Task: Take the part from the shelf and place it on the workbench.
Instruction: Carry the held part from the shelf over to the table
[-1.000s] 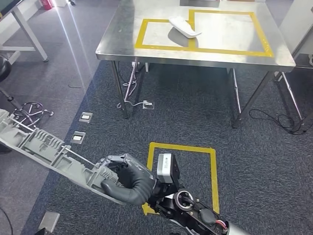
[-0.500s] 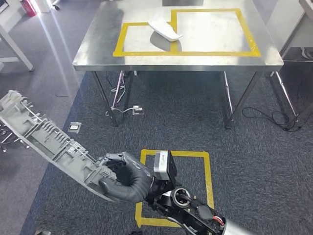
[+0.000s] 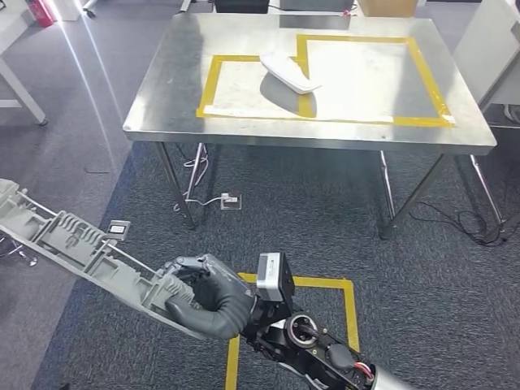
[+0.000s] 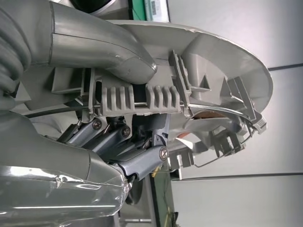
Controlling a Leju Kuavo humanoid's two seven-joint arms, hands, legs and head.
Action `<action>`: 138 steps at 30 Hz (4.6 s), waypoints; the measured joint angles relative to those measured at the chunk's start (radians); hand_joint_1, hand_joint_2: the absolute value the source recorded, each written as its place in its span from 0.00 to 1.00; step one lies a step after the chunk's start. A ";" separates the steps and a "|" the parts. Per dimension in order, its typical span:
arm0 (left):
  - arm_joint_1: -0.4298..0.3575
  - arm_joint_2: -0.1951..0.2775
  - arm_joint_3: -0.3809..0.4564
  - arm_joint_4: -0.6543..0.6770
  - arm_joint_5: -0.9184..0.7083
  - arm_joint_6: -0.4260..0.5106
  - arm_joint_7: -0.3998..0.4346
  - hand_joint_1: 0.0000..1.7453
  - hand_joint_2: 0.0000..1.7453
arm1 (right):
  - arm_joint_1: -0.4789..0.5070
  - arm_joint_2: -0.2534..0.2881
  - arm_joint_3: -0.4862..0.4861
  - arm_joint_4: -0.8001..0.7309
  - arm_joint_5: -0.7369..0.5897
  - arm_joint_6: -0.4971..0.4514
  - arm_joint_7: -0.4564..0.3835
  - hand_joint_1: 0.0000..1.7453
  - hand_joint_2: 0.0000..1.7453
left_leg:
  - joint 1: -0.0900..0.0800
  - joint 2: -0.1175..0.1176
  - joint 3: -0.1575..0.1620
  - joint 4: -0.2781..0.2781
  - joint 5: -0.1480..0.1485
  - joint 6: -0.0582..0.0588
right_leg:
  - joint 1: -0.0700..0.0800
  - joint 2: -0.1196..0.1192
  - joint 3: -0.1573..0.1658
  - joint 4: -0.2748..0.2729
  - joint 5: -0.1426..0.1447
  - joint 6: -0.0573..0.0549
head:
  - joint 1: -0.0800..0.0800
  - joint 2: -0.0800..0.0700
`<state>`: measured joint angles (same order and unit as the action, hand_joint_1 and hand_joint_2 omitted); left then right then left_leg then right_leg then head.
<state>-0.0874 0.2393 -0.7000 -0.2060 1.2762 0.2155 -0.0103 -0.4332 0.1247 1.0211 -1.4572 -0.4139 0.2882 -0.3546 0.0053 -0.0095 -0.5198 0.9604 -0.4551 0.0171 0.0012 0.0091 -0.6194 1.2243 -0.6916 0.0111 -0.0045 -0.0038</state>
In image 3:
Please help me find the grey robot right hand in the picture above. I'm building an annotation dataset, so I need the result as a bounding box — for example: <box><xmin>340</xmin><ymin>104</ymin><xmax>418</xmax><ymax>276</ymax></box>
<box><xmin>162</xmin><ymin>253</ymin><xmax>257</xmax><ymax>341</ymax></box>

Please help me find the silver plastic wheel cover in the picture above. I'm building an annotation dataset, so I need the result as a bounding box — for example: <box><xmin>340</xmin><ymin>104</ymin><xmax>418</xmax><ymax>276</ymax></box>
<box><xmin>0</xmin><ymin>178</ymin><xmax>208</xmax><ymax>341</ymax></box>

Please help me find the white curved plastic part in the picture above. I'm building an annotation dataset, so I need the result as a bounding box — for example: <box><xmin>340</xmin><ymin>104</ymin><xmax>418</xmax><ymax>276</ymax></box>
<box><xmin>258</xmin><ymin>51</ymin><xmax>323</xmax><ymax>97</ymax></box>

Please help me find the stainless steel workbench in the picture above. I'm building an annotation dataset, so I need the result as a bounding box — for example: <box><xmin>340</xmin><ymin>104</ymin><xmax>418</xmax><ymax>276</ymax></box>
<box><xmin>122</xmin><ymin>12</ymin><xmax>498</xmax><ymax>241</ymax></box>

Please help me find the floor socket with plug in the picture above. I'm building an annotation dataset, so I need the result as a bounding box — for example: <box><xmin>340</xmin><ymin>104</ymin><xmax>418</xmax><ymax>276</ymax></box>
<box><xmin>220</xmin><ymin>193</ymin><xmax>242</xmax><ymax>211</ymax></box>

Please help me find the silver floor outlet plate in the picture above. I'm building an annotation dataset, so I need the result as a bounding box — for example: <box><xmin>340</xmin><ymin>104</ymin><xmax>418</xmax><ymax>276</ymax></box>
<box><xmin>106</xmin><ymin>219</ymin><xmax>132</xmax><ymax>241</ymax></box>

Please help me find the yellow tape double rectangle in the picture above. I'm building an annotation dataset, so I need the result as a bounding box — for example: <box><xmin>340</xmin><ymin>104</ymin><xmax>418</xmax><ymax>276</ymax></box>
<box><xmin>195</xmin><ymin>33</ymin><xmax>455</xmax><ymax>129</ymax></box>

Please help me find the black flat bag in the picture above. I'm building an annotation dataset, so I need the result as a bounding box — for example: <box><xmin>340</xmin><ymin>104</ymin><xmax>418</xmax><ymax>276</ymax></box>
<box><xmin>213</xmin><ymin>0</ymin><xmax>271</xmax><ymax>15</ymax></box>

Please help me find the red fire extinguisher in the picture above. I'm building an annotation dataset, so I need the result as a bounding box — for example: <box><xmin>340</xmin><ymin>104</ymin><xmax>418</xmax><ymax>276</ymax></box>
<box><xmin>25</xmin><ymin>0</ymin><xmax>57</xmax><ymax>29</ymax></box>

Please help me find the white desk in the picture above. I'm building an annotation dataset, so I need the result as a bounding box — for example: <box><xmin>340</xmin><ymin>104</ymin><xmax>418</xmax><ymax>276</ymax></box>
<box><xmin>0</xmin><ymin>0</ymin><xmax>50</xmax><ymax>128</ymax></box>

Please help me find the pale grey side panel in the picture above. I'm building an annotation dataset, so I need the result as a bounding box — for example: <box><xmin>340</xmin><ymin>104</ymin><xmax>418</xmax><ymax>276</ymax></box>
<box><xmin>452</xmin><ymin>0</ymin><xmax>520</xmax><ymax>107</ymax></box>

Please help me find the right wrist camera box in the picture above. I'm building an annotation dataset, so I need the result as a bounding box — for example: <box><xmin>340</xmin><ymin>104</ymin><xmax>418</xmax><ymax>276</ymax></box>
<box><xmin>256</xmin><ymin>251</ymin><xmax>296</xmax><ymax>304</ymax></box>

